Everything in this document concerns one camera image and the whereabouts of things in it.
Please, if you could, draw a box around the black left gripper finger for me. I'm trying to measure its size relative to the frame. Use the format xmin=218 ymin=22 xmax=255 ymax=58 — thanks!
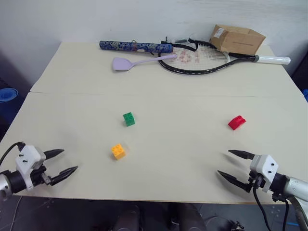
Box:
xmin=43 ymin=149 xmax=65 ymax=161
xmin=49 ymin=166 xmax=79 ymax=186

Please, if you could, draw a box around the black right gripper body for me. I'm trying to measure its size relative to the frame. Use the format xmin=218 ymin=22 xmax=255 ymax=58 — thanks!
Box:
xmin=245 ymin=170 xmax=265 ymax=193

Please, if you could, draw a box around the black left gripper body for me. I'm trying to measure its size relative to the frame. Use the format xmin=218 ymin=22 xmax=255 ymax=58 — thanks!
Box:
xmin=30 ymin=165 xmax=52 ymax=187

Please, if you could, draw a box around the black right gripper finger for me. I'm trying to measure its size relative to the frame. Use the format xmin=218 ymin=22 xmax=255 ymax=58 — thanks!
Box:
xmin=228 ymin=149 xmax=255 ymax=161
xmin=217 ymin=169 xmax=251 ymax=193

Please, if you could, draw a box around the red toy brick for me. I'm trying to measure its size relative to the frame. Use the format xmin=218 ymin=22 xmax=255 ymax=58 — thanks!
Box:
xmin=228 ymin=115 xmax=248 ymax=131

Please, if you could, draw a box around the yellow toy brick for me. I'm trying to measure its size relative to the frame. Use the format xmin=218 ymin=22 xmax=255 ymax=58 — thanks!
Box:
xmin=111 ymin=143 xmax=127 ymax=160

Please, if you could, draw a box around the dark rounded shape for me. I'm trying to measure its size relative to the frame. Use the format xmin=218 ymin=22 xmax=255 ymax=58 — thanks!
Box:
xmin=168 ymin=204 xmax=208 ymax=231

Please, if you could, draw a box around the blue round object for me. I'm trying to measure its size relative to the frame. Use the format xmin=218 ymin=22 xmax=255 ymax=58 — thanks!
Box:
xmin=0 ymin=87 xmax=19 ymax=103

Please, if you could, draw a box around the green toy brick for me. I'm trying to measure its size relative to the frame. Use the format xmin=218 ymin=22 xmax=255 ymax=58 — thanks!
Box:
xmin=123 ymin=112 xmax=136 ymax=127

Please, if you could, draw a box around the black tennis racket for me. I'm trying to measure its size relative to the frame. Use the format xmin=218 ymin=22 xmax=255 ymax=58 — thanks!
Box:
xmin=157 ymin=38 xmax=291 ymax=76

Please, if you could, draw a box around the purple plastic spatula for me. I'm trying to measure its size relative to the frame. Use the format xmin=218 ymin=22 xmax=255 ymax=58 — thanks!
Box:
xmin=111 ymin=54 xmax=178 ymax=72

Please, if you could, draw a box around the brown cardboard box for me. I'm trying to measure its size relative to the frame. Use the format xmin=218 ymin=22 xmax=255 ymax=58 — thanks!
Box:
xmin=208 ymin=24 xmax=267 ymax=55

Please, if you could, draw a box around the blue patterned tube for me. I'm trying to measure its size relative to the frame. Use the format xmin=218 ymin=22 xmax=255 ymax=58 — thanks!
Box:
xmin=99 ymin=40 xmax=174 ymax=54

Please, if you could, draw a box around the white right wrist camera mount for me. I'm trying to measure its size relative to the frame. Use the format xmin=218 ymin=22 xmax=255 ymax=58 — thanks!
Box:
xmin=249 ymin=154 xmax=280 ymax=193

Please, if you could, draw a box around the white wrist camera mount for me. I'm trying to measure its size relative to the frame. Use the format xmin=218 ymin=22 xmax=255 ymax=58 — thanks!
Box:
xmin=15 ymin=145 xmax=46 ymax=192
xmin=249 ymin=154 xmax=280 ymax=193

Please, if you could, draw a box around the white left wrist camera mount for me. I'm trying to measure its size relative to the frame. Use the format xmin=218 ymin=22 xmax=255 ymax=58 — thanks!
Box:
xmin=15 ymin=145 xmax=46 ymax=192

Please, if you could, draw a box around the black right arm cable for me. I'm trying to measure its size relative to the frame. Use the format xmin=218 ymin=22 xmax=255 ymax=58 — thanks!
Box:
xmin=252 ymin=186 xmax=289 ymax=231

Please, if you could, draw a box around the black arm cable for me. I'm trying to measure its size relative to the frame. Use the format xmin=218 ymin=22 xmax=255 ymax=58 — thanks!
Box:
xmin=0 ymin=141 xmax=26 ymax=167
xmin=252 ymin=186 xmax=289 ymax=231

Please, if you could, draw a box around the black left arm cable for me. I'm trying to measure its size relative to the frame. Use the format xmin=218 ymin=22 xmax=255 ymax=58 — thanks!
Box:
xmin=0 ymin=141 xmax=26 ymax=167

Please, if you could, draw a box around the black cable behind racket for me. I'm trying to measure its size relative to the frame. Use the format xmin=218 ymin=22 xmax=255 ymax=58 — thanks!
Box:
xmin=160 ymin=36 xmax=200 ymax=51

